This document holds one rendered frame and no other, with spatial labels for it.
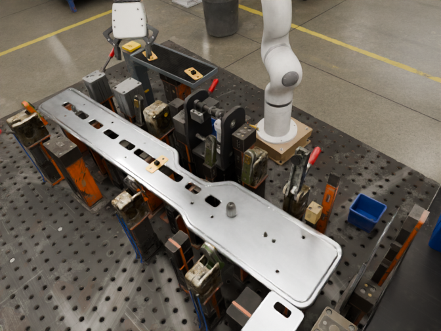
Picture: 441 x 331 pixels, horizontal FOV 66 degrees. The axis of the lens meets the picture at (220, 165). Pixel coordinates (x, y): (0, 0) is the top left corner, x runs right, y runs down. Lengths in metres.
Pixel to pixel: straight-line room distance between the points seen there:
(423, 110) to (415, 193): 1.74
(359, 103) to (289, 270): 2.40
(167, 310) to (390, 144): 2.15
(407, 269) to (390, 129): 2.09
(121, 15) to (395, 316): 1.08
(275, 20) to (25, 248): 1.29
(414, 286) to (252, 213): 0.45
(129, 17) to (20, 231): 1.00
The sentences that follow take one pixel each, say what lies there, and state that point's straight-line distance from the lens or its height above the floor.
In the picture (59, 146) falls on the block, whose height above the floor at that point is 1.03.
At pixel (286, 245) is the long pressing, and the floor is 1.00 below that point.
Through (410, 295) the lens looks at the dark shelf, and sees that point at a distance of 0.97.
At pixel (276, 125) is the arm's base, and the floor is 0.86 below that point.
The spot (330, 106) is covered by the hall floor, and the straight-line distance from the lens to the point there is 3.11.
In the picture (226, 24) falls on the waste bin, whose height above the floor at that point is 0.15.
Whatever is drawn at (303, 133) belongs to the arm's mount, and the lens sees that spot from 1.62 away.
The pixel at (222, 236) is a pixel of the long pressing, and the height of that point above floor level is 1.00.
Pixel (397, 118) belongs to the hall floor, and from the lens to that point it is 3.13.
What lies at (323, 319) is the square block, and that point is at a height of 1.06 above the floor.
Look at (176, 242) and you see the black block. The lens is 1.02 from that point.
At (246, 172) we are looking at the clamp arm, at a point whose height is 1.02.
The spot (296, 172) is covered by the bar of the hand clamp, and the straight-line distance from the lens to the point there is 0.97.
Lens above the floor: 1.86
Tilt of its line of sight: 47 degrees down
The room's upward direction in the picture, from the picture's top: 6 degrees counter-clockwise
